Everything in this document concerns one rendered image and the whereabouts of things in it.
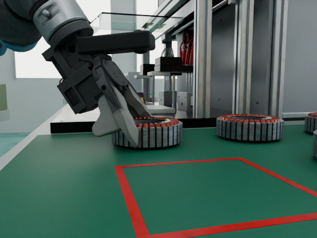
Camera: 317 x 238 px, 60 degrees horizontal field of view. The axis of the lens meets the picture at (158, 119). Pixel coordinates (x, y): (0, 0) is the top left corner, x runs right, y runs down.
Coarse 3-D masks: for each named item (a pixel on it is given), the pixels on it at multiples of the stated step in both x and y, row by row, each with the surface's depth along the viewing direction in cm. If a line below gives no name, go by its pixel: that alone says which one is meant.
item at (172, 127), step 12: (144, 120) 47; (156, 120) 47; (168, 120) 42; (120, 132) 39; (144, 132) 38; (156, 132) 38; (168, 132) 39; (180, 132) 41; (120, 144) 40; (144, 144) 38; (156, 144) 39; (168, 144) 39
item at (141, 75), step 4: (144, 64) 98; (148, 64) 98; (152, 64) 98; (140, 68) 103; (144, 68) 98; (148, 68) 98; (152, 68) 99; (140, 72) 103; (144, 72) 98; (136, 76) 98; (140, 76) 98; (144, 76) 98; (148, 76) 99; (168, 76) 101; (168, 80) 101; (168, 84) 101; (168, 88) 102
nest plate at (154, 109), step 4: (148, 108) 73; (152, 108) 73; (156, 108) 73; (160, 108) 73; (164, 108) 73; (168, 108) 73; (172, 108) 73; (152, 112) 71; (156, 112) 71; (160, 112) 72; (164, 112) 72; (168, 112) 72; (172, 112) 72
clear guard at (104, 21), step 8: (104, 16) 87; (112, 16) 87; (120, 16) 87; (128, 16) 87; (136, 16) 87; (144, 16) 87; (152, 16) 87; (160, 16) 88; (96, 24) 91; (104, 24) 98; (112, 24) 98; (120, 24) 98; (128, 24) 98; (136, 24) 98; (144, 24) 98; (152, 24) 98; (160, 24) 98
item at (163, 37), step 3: (171, 30) 108; (174, 30) 108; (168, 33) 108; (162, 36) 111; (165, 36) 107; (168, 36) 108; (174, 36) 108; (162, 39) 111; (165, 39) 109; (168, 39) 109; (171, 39) 109; (174, 39) 109
